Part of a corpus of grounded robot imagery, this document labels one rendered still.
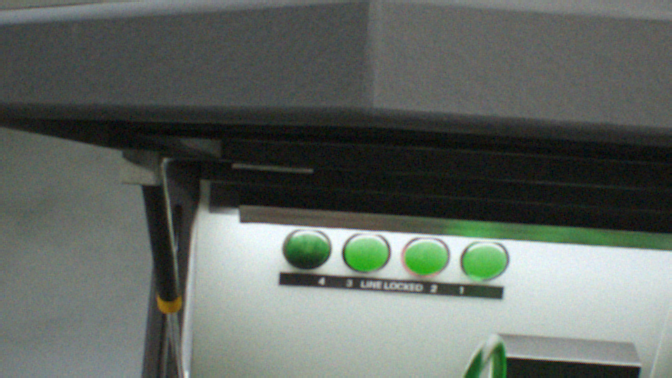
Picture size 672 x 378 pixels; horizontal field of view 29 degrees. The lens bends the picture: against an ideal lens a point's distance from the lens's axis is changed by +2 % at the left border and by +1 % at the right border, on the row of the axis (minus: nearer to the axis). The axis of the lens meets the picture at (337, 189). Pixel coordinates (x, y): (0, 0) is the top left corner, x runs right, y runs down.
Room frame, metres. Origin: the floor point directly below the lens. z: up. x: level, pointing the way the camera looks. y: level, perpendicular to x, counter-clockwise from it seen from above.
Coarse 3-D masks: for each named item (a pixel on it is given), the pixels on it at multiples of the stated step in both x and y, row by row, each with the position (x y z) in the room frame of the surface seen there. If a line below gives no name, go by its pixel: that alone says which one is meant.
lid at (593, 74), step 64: (128, 0) 0.37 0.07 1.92; (192, 0) 0.34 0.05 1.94; (256, 0) 0.32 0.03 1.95; (320, 0) 0.31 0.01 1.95; (384, 0) 0.30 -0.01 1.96; (448, 0) 0.30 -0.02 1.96; (512, 0) 0.30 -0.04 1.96; (576, 0) 0.30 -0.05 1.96; (640, 0) 0.31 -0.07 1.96; (0, 64) 0.39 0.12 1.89; (64, 64) 0.37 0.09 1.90; (128, 64) 0.35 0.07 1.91; (192, 64) 0.33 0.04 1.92; (256, 64) 0.31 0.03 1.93; (320, 64) 0.30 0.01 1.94; (384, 64) 0.29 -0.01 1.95; (448, 64) 0.29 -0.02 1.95; (512, 64) 0.29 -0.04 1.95; (576, 64) 0.29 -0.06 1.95; (640, 64) 0.29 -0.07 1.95; (64, 128) 0.65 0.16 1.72; (128, 128) 0.72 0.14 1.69; (192, 128) 0.41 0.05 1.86; (256, 128) 0.39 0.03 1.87; (320, 128) 0.38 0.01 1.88; (384, 128) 0.36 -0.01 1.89; (448, 128) 0.28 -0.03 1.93; (512, 128) 0.28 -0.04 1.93; (576, 128) 0.29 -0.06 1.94; (640, 128) 0.29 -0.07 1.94
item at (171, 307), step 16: (144, 192) 0.78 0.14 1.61; (160, 192) 0.78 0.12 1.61; (160, 208) 0.79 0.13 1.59; (160, 224) 0.79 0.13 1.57; (160, 240) 0.80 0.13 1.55; (160, 256) 0.81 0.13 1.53; (160, 272) 0.82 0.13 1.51; (176, 272) 0.83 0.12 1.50; (160, 288) 0.84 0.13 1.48; (176, 288) 0.84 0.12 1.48; (160, 304) 0.85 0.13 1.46; (176, 304) 0.85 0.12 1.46; (176, 320) 0.87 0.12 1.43; (176, 336) 0.88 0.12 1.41; (176, 352) 0.89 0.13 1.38; (176, 368) 0.90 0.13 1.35
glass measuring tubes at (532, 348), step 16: (512, 336) 1.09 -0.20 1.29; (528, 336) 1.09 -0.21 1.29; (544, 336) 1.09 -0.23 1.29; (512, 352) 1.06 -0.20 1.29; (528, 352) 1.06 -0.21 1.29; (544, 352) 1.07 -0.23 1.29; (560, 352) 1.07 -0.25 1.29; (576, 352) 1.07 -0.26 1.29; (592, 352) 1.08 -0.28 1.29; (608, 352) 1.08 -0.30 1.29; (624, 352) 1.08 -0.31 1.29; (512, 368) 1.05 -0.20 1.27; (528, 368) 1.06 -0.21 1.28; (544, 368) 1.06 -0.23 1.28; (560, 368) 1.06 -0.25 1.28; (576, 368) 1.06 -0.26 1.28; (592, 368) 1.06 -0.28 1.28; (608, 368) 1.06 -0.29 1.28; (624, 368) 1.06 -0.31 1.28; (640, 368) 1.06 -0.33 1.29
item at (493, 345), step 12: (492, 336) 0.92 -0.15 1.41; (480, 348) 0.88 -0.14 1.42; (492, 348) 0.89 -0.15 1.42; (504, 348) 0.95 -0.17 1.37; (480, 360) 0.87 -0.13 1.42; (492, 360) 0.97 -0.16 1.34; (504, 360) 0.97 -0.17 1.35; (468, 372) 0.85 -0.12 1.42; (480, 372) 0.85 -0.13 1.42; (492, 372) 0.98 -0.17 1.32; (504, 372) 0.98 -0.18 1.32
